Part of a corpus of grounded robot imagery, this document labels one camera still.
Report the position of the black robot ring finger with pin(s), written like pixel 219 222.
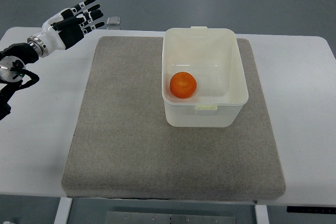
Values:
pixel 89 17

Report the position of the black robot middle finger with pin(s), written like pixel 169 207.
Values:
pixel 94 7

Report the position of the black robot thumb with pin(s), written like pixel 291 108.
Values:
pixel 71 22

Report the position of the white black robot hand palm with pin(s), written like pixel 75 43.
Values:
pixel 50 39

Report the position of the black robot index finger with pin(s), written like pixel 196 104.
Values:
pixel 82 5

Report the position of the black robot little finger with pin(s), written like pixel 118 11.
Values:
pixel 92 27

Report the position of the orange fruit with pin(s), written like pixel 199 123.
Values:
pixel 183 85

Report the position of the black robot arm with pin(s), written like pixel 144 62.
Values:
pixel 14 74

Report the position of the white plastic box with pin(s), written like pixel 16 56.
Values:
pixel 212 57

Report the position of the small clear floor plate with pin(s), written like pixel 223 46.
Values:
pixel 113 21

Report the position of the grey fabric mat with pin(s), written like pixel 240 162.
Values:
pixel 123 146

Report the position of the white left table leg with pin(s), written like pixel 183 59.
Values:
pixel 63 211

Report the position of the white table leg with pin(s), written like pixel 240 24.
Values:
pixel 63 211
pixel 261 213

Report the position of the white right table leg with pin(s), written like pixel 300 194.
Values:
pixel 261 213

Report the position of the black table control panel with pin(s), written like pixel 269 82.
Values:
pixel 311 210

